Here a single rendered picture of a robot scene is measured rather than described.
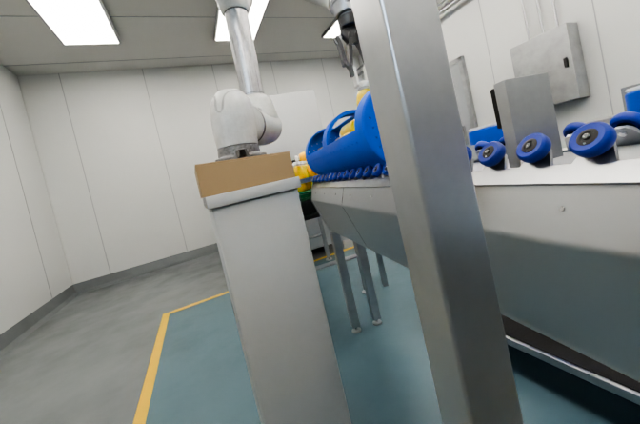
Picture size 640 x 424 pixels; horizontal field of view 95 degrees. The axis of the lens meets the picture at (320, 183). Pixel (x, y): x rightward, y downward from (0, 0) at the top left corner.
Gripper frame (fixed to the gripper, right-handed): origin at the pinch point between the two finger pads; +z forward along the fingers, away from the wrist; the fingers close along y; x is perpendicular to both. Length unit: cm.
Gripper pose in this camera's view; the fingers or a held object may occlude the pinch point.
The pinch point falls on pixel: (361, 76)
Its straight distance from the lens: 107.0
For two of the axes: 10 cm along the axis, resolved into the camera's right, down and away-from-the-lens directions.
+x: -2.5, 0.1, 9.7
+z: 2.2, 9.7, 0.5
